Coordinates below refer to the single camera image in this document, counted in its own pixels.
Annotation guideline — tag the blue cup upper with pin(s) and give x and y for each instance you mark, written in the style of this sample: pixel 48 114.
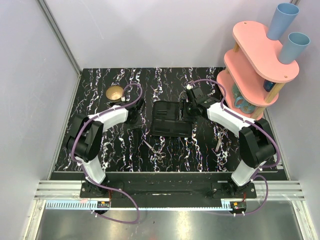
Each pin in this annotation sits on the blue cup upper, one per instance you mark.
pixel 283 16

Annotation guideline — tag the pink three-tier shelf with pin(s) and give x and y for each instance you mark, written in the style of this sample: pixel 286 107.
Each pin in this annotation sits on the pink three-tier shelf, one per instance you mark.
pixel 254 59

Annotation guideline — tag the silver scissors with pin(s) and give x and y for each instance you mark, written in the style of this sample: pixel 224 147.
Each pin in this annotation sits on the silver scissors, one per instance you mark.
pixel 221 132
pixel 159 155

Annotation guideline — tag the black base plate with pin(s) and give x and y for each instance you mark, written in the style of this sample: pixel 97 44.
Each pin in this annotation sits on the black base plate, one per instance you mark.
pixel 209 184

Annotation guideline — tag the silver scissors near centre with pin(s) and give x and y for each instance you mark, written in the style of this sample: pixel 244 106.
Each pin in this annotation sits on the silver scissors near centre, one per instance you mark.
pixel 159 155

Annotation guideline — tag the dark blue cup on shelf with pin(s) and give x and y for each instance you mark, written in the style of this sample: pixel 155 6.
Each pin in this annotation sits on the dark blue cup on shelf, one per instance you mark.
pixel 268 85

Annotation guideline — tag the blue cup lower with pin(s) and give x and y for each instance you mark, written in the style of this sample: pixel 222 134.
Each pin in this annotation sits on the blue cup lower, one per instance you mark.
pixel 295 45

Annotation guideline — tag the aluminium rail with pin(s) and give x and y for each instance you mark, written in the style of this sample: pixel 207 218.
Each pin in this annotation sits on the aluminium rail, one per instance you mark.
pixel 276 190

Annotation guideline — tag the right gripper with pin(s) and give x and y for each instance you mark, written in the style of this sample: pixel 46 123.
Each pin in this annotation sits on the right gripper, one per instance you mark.
pixel 192 117

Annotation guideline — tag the bronze bowl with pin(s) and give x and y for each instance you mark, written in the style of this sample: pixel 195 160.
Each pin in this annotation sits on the bronze bowl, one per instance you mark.
pixel 114 93

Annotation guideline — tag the teal patterned mug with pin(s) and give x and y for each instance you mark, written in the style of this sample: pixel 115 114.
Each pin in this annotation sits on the teal patterned mug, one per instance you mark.
pixel 240 102

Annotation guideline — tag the silver scissors on right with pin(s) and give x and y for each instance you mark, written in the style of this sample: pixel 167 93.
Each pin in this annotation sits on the silver scissors on right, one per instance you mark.
pixel 221 132

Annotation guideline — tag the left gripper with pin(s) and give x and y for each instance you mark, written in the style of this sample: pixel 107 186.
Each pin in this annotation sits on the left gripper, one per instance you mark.
pixel 135 124

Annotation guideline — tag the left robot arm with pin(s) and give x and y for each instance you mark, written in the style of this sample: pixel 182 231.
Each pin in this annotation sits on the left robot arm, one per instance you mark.
pixel 84 142

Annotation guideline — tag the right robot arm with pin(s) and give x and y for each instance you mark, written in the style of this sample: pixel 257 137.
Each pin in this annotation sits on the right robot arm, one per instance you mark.
pixel 255 138

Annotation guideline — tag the black hair comb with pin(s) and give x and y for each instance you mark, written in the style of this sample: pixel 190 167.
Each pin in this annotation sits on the black hair comb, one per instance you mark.
pixel 137 139

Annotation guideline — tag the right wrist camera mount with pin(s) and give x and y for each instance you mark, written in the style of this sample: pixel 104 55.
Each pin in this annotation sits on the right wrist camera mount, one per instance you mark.
pixel 189 87

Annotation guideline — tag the black zip tool case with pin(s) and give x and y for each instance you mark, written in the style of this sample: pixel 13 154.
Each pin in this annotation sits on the black zip tool case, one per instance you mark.
pixel 170 119

